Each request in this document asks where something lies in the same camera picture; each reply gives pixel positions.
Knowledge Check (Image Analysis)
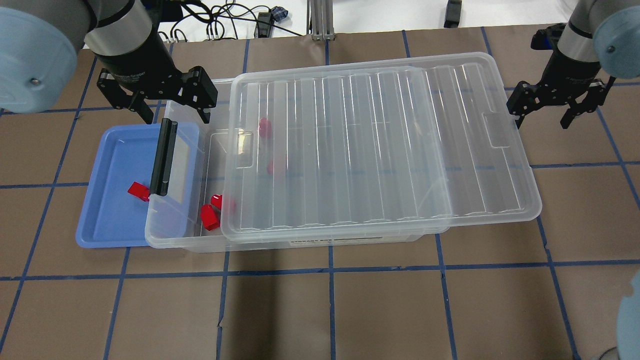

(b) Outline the black cable bundle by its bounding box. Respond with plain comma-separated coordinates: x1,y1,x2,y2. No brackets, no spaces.
153,0,303,45

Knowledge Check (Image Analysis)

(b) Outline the black box handle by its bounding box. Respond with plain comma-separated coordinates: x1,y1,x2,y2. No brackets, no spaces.
150,118,178,197

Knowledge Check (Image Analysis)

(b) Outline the aluminium frame post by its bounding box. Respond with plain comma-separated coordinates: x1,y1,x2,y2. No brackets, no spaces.
307,0,336,42

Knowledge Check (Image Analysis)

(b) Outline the clear plastic box lid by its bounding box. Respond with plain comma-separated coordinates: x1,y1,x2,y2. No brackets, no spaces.
223,52,542,232

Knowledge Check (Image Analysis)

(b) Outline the red block moved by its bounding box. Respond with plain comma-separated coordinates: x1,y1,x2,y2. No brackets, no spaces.
127,181,151,202

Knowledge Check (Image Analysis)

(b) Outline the clear plastic storage box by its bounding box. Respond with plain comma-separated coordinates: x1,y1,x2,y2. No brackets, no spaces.
143,79,447,253

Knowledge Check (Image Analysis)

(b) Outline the blue plastic tray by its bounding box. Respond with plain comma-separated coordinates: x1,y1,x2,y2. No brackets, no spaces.
75,124,160,249

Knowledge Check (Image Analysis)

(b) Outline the red block front left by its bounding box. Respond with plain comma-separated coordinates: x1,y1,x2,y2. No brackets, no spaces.
199,203,220,231

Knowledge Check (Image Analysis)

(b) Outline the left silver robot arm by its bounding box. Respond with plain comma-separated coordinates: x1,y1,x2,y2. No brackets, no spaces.
0,0,218,124

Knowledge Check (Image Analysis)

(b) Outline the black power adapter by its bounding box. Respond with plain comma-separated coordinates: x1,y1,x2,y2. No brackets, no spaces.
443,0,463,28

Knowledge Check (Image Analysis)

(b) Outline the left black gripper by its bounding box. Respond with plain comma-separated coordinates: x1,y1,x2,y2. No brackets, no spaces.
96,35,218,125

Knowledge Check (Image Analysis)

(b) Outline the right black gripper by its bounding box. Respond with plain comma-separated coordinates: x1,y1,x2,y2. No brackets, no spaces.
506,50,606,130

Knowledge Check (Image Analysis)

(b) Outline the red block front right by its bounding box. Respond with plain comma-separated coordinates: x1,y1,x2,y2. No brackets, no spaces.
210,193,237,214

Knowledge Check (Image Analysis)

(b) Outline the red block top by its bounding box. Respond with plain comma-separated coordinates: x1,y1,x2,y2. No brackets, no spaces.
258,117,274,139

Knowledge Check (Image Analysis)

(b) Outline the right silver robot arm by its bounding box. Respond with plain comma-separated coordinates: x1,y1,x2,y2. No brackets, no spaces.
506,0,640,129

